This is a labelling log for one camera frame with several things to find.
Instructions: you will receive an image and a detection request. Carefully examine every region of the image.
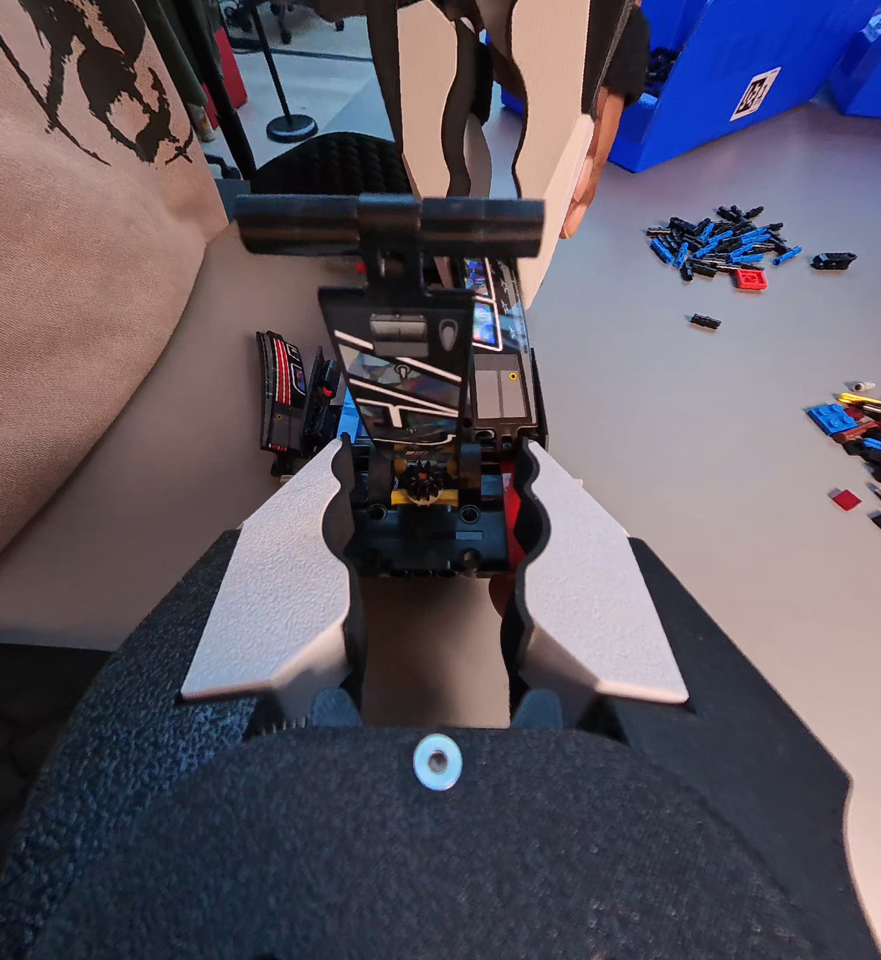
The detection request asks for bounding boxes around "blue storage bin with tag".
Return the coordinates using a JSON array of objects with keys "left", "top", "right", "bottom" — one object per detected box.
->
[{"left": 607, "top": 0, "right": 850, "bottom": 174}]

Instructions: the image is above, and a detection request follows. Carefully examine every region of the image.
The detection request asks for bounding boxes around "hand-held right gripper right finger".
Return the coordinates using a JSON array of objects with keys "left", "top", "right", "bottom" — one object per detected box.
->
[{"left": 500, "top": 441, "right": 691, "bottom": 706}]

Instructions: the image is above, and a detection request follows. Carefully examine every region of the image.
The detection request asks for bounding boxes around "lego race car model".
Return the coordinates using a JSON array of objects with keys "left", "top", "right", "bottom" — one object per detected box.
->
[{"left": 232, "top": 191, "right": 554, "bottom": 580}]

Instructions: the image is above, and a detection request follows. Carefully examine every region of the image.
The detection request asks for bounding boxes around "holographic window curved lego panel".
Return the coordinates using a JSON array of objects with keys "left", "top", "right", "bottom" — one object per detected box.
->
[{"left": 461, "top": 255, "right": 543, "bottom": 444}]

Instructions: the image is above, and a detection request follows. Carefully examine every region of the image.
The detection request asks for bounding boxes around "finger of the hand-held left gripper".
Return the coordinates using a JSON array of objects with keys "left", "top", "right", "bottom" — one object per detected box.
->
[
  {"left": 511, "top": 0, "right": 595, "bottom": 305},
  {"left": 397, "top": 0, "right": 490, "bottom": 200}
]

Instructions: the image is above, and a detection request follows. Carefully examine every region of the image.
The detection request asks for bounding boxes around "black floor stand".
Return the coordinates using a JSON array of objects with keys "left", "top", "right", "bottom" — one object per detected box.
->
[{"left": 249, "top": 0, "right": 320, "bottom": 144}]

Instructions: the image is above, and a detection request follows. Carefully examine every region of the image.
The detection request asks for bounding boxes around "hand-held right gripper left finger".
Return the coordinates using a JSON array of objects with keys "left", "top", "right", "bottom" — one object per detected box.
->
[{"left": 179, "top": 438, "right": 368, "bottom": 706}]

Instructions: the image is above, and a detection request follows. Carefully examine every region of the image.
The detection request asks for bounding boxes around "pile of blue black pins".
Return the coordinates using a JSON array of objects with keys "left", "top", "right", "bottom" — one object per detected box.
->
[{"left": 646, "top": 204, "right": 805, "bottom": 282}]

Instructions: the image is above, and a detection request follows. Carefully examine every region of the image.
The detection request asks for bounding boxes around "red striped curved lego panel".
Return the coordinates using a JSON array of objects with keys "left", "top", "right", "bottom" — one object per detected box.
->
[{"left": 256, "top": 330, "right": 310, "bottom": 455}]

